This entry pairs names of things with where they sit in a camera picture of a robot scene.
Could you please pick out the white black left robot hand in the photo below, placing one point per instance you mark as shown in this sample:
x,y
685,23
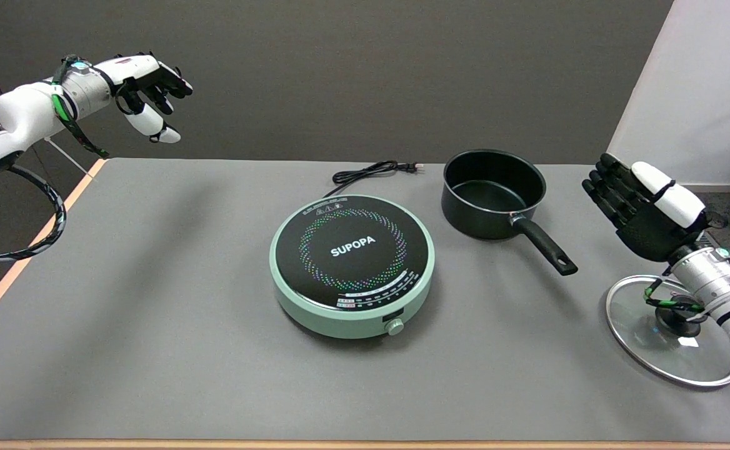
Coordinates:
x,y
146,69

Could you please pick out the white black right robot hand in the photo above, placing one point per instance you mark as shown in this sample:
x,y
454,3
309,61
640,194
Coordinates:
x,y
649,231

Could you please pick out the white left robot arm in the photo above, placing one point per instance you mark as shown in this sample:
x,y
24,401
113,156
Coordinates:
x,y
24,115

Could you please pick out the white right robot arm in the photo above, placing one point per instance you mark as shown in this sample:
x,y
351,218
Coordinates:
x,y
712,281

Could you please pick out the glass lid with black knob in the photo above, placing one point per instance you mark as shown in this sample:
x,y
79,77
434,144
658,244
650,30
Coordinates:
x,y
637,337

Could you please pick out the grey table mat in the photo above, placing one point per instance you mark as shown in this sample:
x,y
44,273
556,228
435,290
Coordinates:
x,y
152,312

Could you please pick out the green round induction cooker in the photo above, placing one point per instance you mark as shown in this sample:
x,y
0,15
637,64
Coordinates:
x,y
352,275

